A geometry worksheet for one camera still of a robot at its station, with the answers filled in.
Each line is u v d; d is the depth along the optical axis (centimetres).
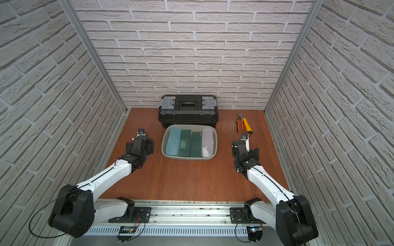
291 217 41
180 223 73
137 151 66
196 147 95
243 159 65
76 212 40
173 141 97
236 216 74
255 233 70
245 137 74
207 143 97
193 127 102
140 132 75
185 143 96
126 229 73
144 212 75
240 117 114
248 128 108
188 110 95
